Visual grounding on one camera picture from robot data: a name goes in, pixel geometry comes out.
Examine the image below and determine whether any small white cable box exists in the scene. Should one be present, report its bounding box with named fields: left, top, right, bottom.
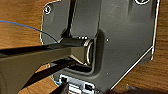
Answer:
left=58, top=75, right=96, bottom=94

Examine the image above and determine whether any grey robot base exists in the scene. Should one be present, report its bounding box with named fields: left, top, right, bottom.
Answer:
left=39, top=0, right=158, bottom=94

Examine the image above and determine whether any thin blue cable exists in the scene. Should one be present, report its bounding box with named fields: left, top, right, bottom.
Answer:
left=0, top=20, right=60, bottom=43

